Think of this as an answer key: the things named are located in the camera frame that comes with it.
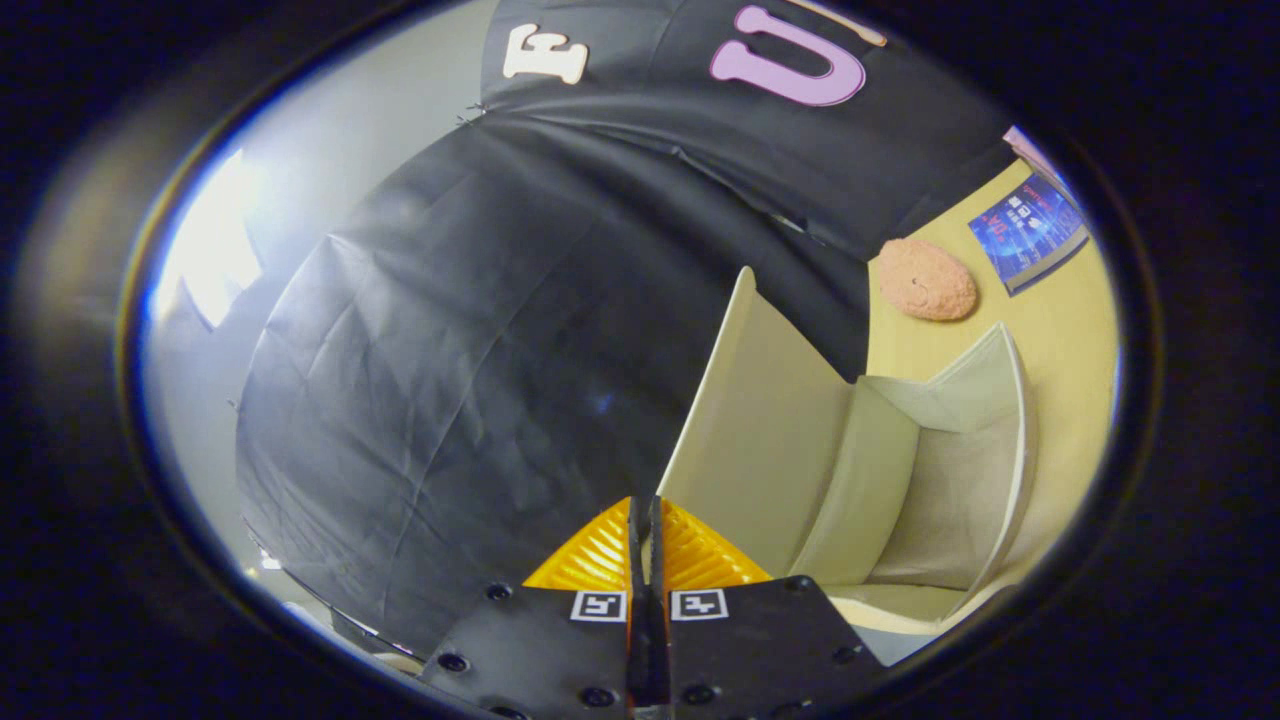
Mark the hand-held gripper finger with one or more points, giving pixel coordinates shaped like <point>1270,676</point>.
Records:
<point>659,600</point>
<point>637,600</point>

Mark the pink textured round lump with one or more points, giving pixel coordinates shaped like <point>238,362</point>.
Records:
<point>928,280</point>

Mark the ceiling light panel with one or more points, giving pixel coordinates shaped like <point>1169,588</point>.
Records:
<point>215,240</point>

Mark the blue cover book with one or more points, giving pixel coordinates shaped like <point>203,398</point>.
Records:
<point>1025,232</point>

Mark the black backdrop cloth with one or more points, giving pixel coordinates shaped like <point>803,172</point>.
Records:
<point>450,350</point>

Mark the beige fabric storage box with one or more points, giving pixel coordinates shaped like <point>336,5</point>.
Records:
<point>760,450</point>

